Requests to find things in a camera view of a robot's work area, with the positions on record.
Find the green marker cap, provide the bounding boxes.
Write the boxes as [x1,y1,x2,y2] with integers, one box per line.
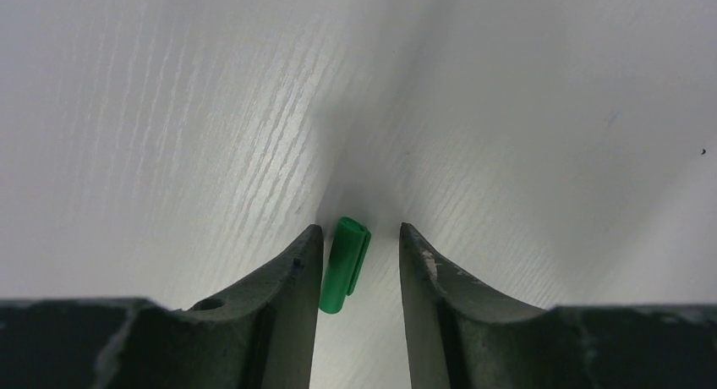
[319,216,371,315]

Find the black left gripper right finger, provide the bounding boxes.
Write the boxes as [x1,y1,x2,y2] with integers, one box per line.
[399,223,716,388]

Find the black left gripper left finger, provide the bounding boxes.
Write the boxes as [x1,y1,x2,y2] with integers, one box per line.
[1,225,324,388]

